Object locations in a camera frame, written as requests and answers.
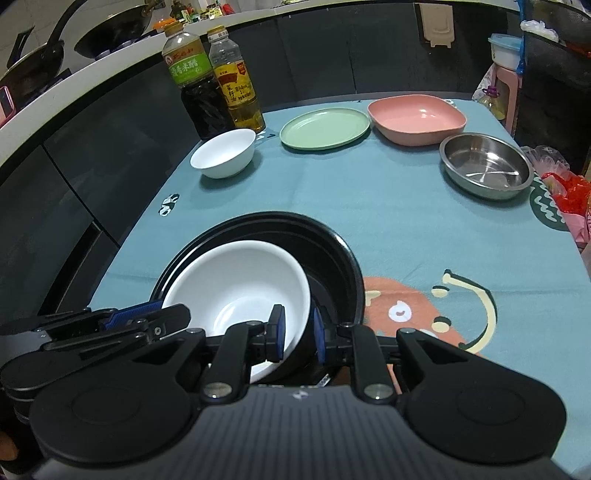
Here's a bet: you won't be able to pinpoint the white kitchen counter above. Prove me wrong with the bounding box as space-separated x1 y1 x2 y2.
0 0 462 158

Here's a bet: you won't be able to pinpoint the white container blue lid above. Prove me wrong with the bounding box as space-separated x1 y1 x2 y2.
488 33 526 71

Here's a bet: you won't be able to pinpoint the pink phone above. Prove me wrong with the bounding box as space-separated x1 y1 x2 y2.
0 86 17 128

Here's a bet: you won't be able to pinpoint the large cooking oil jug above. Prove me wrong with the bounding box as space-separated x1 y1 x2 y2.
479 85 507 121

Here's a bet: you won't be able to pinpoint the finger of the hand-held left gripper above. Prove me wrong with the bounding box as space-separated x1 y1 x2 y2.
41 304 191 360
0 302 164 344

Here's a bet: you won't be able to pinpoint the black wok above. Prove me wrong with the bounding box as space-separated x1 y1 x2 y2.
74 4 156 59

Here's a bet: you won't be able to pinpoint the stainless steel bowl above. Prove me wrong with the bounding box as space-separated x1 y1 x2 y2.
438 132 534 201

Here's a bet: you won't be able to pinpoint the large white bowl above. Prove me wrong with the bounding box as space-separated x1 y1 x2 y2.
161 240 311 385

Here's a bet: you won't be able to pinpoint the green round plate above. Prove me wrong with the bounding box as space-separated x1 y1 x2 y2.
279 107 372 151

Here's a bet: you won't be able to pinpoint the small white bowl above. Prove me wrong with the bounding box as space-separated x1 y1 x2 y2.
190 128 257 179

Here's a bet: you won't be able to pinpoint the pink square bowl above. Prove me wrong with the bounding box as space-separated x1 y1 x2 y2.
368 95 468 147

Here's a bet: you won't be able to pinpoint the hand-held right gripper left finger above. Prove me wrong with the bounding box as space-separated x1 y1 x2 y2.
172 305 286 400

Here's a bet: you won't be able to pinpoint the black frying pan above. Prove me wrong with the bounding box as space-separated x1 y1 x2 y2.
0 0 89 108

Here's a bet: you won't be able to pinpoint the pink plastic stool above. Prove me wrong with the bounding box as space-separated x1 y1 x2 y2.
471 62 526 136

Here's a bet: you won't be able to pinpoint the red plastic bag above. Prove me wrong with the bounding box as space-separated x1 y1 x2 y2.
539 171 591 219

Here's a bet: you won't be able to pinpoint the assorted counter jars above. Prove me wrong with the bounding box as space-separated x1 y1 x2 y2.
154 0 243 29

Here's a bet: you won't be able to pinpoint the yellow oil bottle red label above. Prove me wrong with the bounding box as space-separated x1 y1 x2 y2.
206 27 267 134

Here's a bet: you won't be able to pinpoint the black round pan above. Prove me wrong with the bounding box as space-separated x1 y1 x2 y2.
148 211 366 385

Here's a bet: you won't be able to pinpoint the blue printed tablecloth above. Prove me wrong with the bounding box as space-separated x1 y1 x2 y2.
99 95 591 384

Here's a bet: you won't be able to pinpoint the dark vinegar bottle green label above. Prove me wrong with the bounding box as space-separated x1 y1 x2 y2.
161 22 237 141

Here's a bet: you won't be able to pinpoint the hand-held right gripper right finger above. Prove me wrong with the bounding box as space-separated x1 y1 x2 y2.
313 307 468 403

